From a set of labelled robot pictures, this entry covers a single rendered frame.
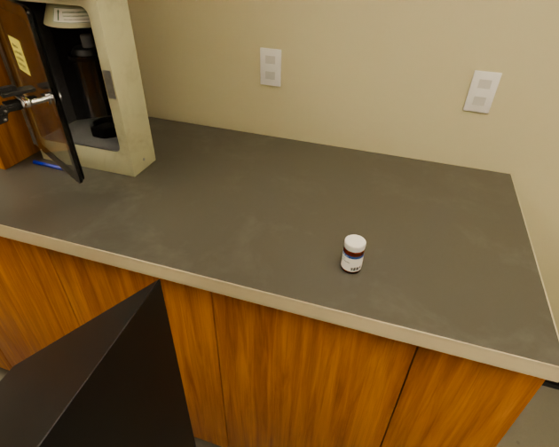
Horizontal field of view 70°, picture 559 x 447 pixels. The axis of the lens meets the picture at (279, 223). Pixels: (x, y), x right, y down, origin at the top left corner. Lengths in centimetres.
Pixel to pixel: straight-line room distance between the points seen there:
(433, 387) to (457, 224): 39
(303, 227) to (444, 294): 35
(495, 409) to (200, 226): 75
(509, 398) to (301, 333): 43
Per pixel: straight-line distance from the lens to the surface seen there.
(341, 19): 129
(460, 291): 91
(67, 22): 118
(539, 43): 132
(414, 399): 102
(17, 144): 143
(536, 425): 200
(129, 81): 117
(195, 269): 87
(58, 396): 35
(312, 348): 95
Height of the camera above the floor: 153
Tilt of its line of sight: 37 degrees down
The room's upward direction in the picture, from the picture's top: 2 degrees clockwise
